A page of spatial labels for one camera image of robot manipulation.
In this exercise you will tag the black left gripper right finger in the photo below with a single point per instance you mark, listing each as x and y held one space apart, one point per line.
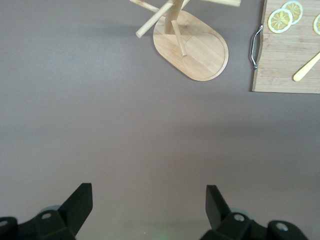
220 215

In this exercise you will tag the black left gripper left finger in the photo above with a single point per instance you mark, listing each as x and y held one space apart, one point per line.
72 215

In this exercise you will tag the wooden mug tree rack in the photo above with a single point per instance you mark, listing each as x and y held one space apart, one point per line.
202 55

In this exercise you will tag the brown table mat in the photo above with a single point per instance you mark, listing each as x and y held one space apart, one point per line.
100 112

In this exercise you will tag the wooden cutting board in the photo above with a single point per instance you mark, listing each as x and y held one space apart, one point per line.
282 57

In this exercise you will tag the yellow plastic fork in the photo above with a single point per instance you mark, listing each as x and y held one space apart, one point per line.
306 68

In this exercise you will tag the lemon slice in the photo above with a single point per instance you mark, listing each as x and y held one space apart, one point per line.
296 8
280 21
317 25

